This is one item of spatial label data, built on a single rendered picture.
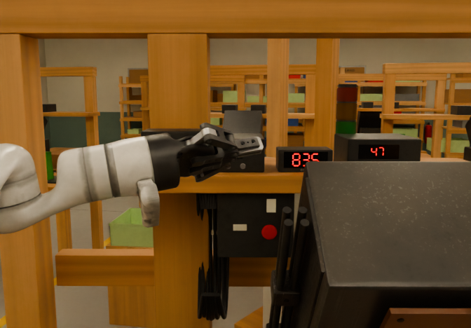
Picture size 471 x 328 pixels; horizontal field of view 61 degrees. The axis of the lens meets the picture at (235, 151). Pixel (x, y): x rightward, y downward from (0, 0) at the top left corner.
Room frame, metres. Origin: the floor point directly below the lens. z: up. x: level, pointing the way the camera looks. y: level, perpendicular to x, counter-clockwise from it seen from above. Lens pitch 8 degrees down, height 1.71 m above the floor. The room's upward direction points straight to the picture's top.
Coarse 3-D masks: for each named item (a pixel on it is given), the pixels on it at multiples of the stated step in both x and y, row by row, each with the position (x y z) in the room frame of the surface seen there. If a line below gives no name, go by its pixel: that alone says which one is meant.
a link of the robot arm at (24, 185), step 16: (0, 144) 0.47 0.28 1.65; (0, 160) 0.43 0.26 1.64; (16, 160) 0.44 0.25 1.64; (32, 160) 0.48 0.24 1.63; (0, 176) 0.42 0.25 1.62; (16, 176) 0.45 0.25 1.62; (32, 176) 0.47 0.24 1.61; (0, 192) 0.44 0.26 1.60; (16, 192) 0.45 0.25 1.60; (32, 192) 0.46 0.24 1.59
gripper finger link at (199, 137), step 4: (204, 128) 0.50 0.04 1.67; (208, 128) 0.50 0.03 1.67; (200, 132) 0.50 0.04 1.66; (204, 132) 0.50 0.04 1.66; (208, 132) 0.50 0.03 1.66; (212, 132) 0.50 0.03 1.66; (216, 132) 0.51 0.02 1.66; (196, 136) 0.51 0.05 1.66; (200, 136) 0.50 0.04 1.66; (188, 140) 0.51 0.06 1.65; (192, 140) 0.51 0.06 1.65; (196, 140) 0.51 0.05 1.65; (200, 140) 0.51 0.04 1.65; (188, 144) 0.51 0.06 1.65; (208, 144) 0.51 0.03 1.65
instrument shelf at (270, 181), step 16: (272, 160) 1.03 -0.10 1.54; (432, 160) 1.03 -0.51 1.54; (448, 160) 1.03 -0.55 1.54; (464, 160) 1.03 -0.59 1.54; (192, 176) 0.84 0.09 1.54; (224, 176) 0.84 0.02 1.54; (240, 176) 0.84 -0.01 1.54; (256, 176) 0.84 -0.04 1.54; (272, 176) 0.84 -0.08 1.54; (288, 176) 0.84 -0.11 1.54; (160, 192) 0.84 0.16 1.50; (176, 192) 0.84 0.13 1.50; (192, 192) 0.84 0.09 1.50; (208, 192) 0.84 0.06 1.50; (224, 192) 0.84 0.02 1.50; (240, 192) 0.84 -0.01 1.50; (256, 192) 0.84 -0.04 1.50; (272, 192) 0.84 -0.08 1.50; (288, 192) 0.84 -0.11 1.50
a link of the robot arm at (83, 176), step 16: (64, 160) 0.47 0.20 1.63; (80, 160) 0.47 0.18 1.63; (96, 160) 0.48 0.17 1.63; (64, 176) 0.46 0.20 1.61; (80, 176) 0.46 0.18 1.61; (96, 176) 0.47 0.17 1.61; (48, 192) 0.50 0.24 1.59; (64, 192) 0.46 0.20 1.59; (80, 192) 0.47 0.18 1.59; (96, 192) 0.47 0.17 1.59; (0, 208) 0.44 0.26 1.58; (16, 208) 0.45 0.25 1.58; (32, 208) 0.46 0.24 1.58; (48, 208) 0.46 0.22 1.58; (64, 208) 0.47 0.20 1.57; (0, 224) 0.44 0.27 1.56; (16, 224) 0.44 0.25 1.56; (32, 224) 0.46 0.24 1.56
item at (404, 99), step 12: (300, 84) 9.80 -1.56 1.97; (360, 84) 9.58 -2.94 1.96; (372, 84) 9.54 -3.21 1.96; (396, 84) 9.46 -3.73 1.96; (408, 84) 9.42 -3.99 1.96; (420, 84) 9.38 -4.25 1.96; (360, 96) 9.68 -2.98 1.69; (372, 96) 9.63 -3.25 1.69; (396, 96) 9.56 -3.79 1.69; (408, 96) 9.51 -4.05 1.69; (300, 120) 9.79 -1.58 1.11; (396, 120) 9.50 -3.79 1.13; (408, 120) 9.46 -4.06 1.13; (420, 120) 9.41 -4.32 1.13; (396, 132) 9.52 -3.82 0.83; (408, 132) 9.49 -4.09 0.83; (420, 132) 9.41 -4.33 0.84
